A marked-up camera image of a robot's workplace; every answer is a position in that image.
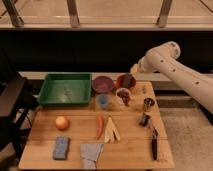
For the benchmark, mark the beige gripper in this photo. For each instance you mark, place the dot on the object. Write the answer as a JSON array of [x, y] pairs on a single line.
[[134, 69]]

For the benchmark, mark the metal cup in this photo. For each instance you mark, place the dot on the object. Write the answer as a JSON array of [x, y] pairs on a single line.
[[148, 103]]

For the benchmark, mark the small black clip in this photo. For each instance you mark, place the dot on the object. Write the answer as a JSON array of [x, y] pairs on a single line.
[[144, 119]]

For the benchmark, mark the purple bowl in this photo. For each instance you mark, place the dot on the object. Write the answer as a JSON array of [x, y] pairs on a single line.
[[102, 84]]

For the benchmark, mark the red bowl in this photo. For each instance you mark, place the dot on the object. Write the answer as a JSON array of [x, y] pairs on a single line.
[[119, 81]]

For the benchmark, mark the grey folded cloth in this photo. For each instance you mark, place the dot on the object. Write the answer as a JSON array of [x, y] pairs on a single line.
[[90, 153]]

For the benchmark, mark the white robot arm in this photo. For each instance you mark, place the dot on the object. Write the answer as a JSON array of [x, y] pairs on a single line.
[[163, 58]]

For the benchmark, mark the blue sponge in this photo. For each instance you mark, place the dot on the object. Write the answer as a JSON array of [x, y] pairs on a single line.
[[61, 148]]

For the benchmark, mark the orange carrot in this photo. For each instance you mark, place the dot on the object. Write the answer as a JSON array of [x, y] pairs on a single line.
[[100, 123]]

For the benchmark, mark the yellow banana peel pieces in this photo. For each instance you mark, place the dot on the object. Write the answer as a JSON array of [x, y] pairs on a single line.
[[111, 132]]

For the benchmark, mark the green plastic tray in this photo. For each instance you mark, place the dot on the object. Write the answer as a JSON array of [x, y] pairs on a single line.
[[66, 90]]

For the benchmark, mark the blue plastic cup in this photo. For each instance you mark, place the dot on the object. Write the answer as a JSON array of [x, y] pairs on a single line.
[[102, 100]]

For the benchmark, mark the clear cup with red contents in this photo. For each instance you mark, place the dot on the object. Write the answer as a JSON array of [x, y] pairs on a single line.
[[123, 96]]

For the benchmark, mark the dark eraser block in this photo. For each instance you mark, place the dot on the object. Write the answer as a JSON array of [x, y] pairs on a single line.
[[127, 81]]

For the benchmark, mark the orange round fruit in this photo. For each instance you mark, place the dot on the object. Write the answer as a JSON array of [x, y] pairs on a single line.
[[62, 123]]

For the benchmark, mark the black chair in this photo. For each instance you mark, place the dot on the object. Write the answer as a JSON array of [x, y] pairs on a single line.
[[16, 100]]

